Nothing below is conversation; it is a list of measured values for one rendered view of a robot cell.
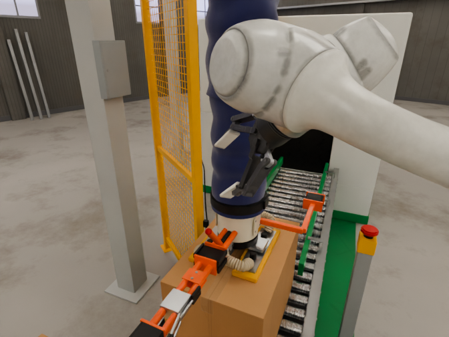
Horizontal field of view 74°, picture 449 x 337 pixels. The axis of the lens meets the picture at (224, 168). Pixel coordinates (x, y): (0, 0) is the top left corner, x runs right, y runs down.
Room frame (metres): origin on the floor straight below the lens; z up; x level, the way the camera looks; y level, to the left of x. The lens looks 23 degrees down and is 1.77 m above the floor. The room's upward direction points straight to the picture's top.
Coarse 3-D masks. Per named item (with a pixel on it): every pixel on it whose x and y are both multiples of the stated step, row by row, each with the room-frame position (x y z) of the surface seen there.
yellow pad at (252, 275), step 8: (264, 232) 1.08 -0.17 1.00; (272, 232) 1.11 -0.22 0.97; (280, 232) 1.13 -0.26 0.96; (272, 240) 1.06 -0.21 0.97; (272, 248) 1.01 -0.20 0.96; (248, 256) 0.95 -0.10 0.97; (256, 256) 0.93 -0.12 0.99; (264, 256) 0.96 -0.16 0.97; (256, 264) 0.90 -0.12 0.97; (264, 264) 0.91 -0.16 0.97; (232, 272) 0.87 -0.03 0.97; (240, 272) 0.87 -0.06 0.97; (248, 272) 0.87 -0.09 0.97; (256, 272) 0.87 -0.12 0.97; (248, 280) 0.84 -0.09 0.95; (256, 280) 0.83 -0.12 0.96
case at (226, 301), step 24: (288, 240) 1.09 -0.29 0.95; (192, 264) 0.93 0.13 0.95; (288, 264) 1.02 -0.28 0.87; (168, 288) 0.83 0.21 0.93; (216, 288) 0.81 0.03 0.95; (240, 288) 0.81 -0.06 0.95; (264, 288) 0.81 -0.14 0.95; (288, 288) 1.10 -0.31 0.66; (192, 312) 0.79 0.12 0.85; (216, 312) 0.75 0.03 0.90; (240, 312) 0.71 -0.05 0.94; (264, 312) 0.71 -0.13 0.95; (192, 336) 0.79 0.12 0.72; (216, 336) 0.75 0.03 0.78; (240, 336) 0.71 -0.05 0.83; (264, 336) 0.70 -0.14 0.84
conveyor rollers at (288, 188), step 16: (288, 176) 2.68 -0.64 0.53; (304, 176) 2.64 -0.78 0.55; (320, 176) 2.66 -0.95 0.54; (272, 192) 2.30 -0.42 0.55; (288, 192) 2.33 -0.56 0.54; (304, 192) 2.36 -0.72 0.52; (272, 208) 2.03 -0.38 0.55; (288, 208) 2.05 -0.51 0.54; (320, 224) 1.81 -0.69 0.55; (304, 240) 1.65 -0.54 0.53; (304, 272) 1.32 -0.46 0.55; (304, 288) 1.21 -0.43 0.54; (304, 304) 1.12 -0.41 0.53; (288, 320) 1.01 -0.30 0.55
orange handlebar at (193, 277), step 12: (312, 204) 1.16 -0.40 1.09; (288, 228) 0.99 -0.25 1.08; (300, 228) 0.98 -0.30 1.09; (228, 240) 0.90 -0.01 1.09; (192, 276) 0.71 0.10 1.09; (204, 276) 0.72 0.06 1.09; (180, 288) 0.67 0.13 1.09; (192, 288) 0.67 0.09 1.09; (156, 312) 0.59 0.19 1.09; (156, 324) 0.56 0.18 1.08; (168, 324) 0.55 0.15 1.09
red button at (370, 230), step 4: (364, 228) 1.05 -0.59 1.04; (368, 228) 1.05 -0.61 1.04; (372, 228) 1.05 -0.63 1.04; (376, 228) 1.05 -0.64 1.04; (364, 232) 1.03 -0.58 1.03; (368, 232) 1.03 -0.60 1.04; (372, 232) 1.02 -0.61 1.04; (376, 232) 1.03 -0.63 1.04; (364, 236) 1.05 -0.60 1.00; (368, 236) 1.02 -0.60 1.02; (372, 236) 1.01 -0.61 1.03
